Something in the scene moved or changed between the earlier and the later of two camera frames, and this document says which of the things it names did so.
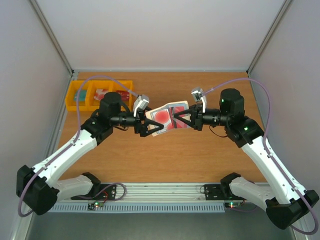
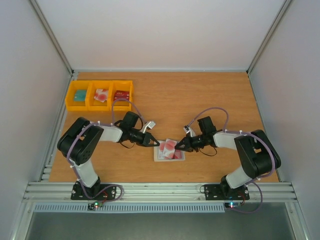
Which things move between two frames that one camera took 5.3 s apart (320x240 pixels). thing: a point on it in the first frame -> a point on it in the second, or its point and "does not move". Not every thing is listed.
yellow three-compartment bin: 92,92 does not move
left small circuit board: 91,206 does not move
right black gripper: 196,118 -> 189,142
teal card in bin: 82,94 does not move
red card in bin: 125,95 does not move
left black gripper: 142,129 -> 148,136
